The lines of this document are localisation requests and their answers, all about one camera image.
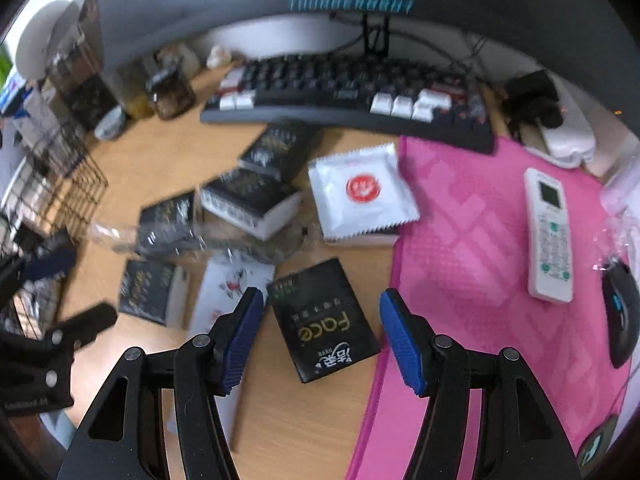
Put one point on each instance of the white remote control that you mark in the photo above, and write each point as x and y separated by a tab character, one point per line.
550	240

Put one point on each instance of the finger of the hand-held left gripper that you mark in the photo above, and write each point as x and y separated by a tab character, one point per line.
85	325
50	259

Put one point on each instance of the pink mouse mat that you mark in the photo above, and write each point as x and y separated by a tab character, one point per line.
475	270

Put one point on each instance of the clear glass cup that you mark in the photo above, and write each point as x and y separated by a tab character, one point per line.
135	105

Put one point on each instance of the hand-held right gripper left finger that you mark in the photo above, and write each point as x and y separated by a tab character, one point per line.
242	345

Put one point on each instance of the white sachet with red dot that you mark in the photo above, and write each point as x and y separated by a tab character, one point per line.
360	190

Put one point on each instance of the small blue white bowl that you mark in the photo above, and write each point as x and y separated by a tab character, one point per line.
111	124

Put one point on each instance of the dark jar with black lid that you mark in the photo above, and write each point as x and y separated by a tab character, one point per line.
172	95

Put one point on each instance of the wooden desktop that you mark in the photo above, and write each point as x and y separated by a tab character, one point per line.
300	435

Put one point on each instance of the pile of black tissue packs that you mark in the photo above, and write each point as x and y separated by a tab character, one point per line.
270	150

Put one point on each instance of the smoked acrylic organizer box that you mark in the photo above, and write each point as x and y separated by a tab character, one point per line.
85	70

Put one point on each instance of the blue white drink carton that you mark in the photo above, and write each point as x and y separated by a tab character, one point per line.
25	115

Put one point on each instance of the clear plastic wrapping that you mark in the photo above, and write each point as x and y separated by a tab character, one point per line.
622	195

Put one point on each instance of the small black gadget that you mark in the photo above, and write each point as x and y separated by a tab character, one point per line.
597	442

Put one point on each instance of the gold-lettered black tissue pack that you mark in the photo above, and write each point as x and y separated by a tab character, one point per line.
322	320

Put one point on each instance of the white red-print wipe packet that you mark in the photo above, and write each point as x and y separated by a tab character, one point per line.
225	280

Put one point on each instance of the small white object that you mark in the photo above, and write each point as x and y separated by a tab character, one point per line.
219	56

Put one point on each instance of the black keyboard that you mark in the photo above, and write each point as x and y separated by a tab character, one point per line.
350	95

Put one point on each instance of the white round desk lamp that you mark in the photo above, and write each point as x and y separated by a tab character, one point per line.
45	40

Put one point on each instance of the clear plastic bag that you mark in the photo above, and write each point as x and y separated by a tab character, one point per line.
120	237

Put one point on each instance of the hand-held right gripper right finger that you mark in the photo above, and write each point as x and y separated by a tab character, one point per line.
402	345

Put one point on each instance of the black computer mouse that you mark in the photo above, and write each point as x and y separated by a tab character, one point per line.
622	315

